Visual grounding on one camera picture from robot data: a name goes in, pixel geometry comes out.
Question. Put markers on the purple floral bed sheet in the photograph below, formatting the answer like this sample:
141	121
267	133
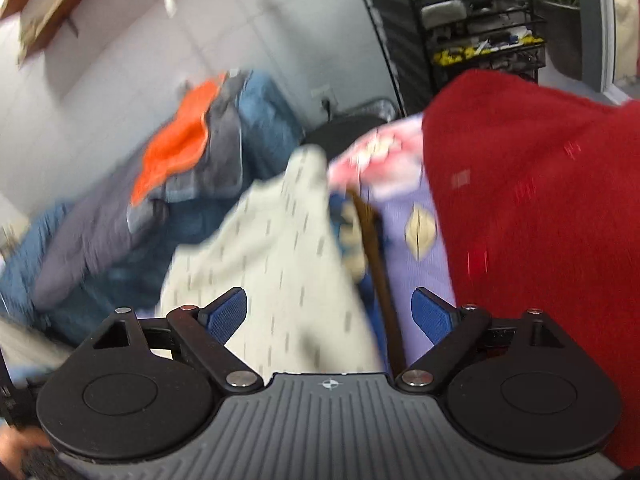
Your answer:
385	167

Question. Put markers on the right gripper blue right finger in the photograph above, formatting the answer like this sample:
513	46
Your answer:
454	332

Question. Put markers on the orange towel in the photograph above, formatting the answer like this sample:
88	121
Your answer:
179	145

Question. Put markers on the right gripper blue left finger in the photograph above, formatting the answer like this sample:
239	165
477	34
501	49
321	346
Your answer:
202	334

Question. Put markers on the person's left hand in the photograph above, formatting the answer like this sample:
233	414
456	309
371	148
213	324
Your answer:
14	444

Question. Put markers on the red cloth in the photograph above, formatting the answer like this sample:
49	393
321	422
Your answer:
537	195

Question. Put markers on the grey blanket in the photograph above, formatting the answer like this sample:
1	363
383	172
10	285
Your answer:
102	227

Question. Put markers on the black wire rack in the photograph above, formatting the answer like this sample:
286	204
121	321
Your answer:
427	43

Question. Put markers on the beige polka dot shirt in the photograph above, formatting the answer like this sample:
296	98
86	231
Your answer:
304	314

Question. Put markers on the navy cartoon print folded garment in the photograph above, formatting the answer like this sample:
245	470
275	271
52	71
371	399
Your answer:
358	231

